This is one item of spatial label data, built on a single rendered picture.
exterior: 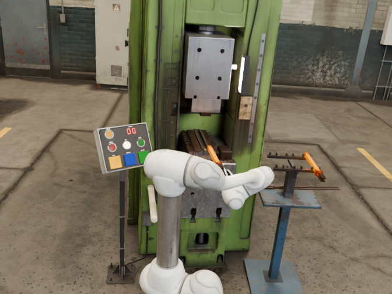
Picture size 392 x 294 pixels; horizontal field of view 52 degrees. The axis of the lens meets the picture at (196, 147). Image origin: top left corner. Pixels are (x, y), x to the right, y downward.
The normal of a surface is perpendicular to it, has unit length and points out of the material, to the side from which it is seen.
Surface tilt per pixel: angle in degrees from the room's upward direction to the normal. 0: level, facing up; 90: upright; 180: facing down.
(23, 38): 90
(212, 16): 90
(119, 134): 60
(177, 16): 90
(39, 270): 0
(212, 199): 90
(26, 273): 0
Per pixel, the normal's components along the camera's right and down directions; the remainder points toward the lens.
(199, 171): -0.03, -0.23
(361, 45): 0.03, 0.38
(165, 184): -0.34, 0.45
